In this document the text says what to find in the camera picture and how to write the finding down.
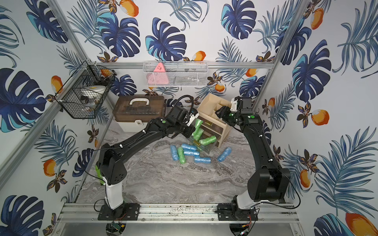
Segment blue roll middle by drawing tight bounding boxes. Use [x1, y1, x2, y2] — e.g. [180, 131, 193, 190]
[184, 149, 200, 156]

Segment pink triangle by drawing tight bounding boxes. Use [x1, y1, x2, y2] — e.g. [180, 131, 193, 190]
[147, 63, 169, 86]

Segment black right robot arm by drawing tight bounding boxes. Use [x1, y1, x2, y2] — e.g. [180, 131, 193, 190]
[216, 96, 290, 220]

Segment clear wall tray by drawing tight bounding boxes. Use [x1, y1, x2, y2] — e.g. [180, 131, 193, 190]
[143, 61, 209, 87]

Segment black wire basket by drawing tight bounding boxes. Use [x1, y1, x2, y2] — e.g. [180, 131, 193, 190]
[54, 61, 117, 119]

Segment green work glove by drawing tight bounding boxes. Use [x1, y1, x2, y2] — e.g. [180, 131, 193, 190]
[95, 165, 105, 185]

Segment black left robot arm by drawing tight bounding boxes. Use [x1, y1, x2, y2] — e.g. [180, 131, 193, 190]
[96, 106, 199, 221]

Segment beige drawer organizer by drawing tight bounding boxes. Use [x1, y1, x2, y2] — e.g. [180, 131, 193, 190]
[197, 94, 231, 147]

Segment brown lidded storage box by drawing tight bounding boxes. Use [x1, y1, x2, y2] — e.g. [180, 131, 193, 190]
[113, 95, 166, 132]

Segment clear bottom drawer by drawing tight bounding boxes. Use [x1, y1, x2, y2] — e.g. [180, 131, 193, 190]
[189, 125, 221, 154]

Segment green roll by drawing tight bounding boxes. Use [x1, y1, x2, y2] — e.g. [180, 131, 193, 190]
[192, 119, 203, 136]
[199, 136, 217, 146]
[193, 128, 204, 141]
[177, 147, 186, 164]

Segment blue roll lower right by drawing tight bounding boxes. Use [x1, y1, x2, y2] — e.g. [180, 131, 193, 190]
[194, 156, 211, 164]

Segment white tape roll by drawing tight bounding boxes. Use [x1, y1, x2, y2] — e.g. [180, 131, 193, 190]
[80, 86, 106, 97]

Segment blue roll top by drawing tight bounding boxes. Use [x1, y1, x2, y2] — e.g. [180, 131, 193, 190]
[181, 144, 198, 151]

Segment blue roll left upright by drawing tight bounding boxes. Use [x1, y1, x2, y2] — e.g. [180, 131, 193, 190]
[170, 145, 179, 161]

